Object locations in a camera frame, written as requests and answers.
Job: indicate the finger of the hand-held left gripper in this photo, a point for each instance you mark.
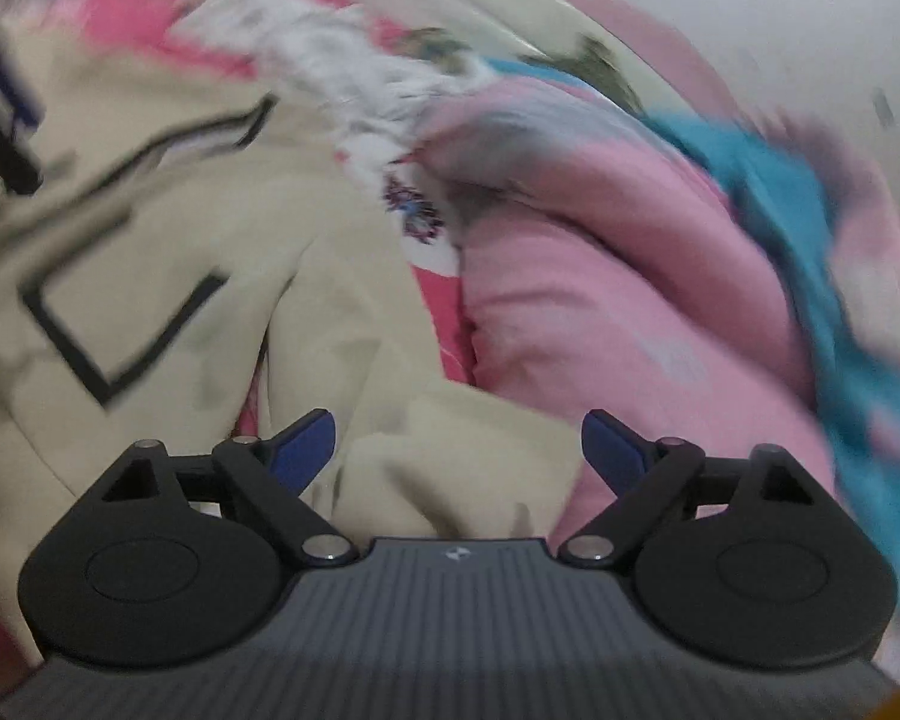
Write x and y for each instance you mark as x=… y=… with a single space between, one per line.
x=15 y=101

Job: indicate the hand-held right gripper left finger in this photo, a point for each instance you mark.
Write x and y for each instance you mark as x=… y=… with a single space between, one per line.
x=304 y=454

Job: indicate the dark patterned cloth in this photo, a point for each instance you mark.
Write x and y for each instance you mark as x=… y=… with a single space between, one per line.
x=600 y=71

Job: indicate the beige zip hoodie black trim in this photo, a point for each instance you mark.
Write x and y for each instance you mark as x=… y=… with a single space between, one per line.
x=195 y=240

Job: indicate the white crumpled garment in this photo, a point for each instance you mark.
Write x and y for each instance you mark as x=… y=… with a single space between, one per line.
x=322 y=67

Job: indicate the pink and teal quilt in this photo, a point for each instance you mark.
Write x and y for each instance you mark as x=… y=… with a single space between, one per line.
x=607 y=277

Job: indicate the pink floral bedsheet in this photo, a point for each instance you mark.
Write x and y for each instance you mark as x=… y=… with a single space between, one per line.
x=435 y=315

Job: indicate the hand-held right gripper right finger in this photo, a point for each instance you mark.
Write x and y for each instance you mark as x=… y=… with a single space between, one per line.
x=611 y=454

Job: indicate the cream padded headboard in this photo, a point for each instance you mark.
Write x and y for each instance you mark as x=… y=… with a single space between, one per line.
x=495 y=0

